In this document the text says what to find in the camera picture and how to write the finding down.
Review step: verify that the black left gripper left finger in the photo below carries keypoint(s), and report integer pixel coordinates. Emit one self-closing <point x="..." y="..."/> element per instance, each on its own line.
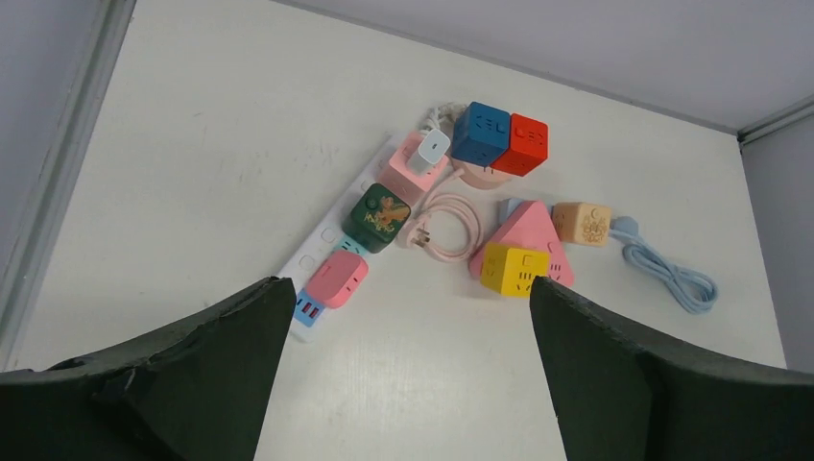
<point x="195" y="389"/>

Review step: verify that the light blue power strip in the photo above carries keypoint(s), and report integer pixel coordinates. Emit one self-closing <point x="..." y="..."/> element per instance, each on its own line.
<point x="507" y="207"/>

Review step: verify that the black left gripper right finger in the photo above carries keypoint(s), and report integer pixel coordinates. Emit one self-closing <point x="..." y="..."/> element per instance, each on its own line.
<point x="625" y="391"/>

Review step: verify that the white power strip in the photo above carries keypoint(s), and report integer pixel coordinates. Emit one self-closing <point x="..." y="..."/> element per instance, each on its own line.
<point x="327" y="237"/>

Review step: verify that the white USB charger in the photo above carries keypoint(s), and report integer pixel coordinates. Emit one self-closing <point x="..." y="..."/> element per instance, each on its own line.
<point x="429" y="152"/>

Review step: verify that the pink triangular power strip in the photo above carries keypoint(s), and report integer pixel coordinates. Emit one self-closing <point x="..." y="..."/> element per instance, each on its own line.
<point x="530" y="227"/>

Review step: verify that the tan cube socket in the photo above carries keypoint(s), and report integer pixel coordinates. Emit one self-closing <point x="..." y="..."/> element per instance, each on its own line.
<point x="582" y="223"/>

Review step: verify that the pink plug adapter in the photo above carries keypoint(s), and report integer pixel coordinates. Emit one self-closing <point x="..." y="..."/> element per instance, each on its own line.
<point x="337" y="279"/>

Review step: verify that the dark green cube adapter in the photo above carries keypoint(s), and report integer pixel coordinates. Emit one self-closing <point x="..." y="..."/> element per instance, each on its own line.
<point x="376" y="219"/>

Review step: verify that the red cube socket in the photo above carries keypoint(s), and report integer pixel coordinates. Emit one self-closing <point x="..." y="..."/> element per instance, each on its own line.
<point x="528" y="146"/>

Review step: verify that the pink round socket base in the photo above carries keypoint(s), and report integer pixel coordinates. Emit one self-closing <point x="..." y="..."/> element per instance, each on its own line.
<point x="480" y="177"/>

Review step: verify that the yellow cube socket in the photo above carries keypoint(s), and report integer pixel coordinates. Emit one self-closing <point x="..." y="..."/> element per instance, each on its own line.
<point x="511" y="271"/>

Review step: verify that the blue cube socket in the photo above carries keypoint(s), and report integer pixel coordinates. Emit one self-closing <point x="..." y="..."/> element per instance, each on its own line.
<point x="481" y="134"/>

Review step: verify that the pink cube socket adapter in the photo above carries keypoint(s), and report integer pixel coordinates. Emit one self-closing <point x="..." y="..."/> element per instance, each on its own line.
<point x="398" y="178"/>

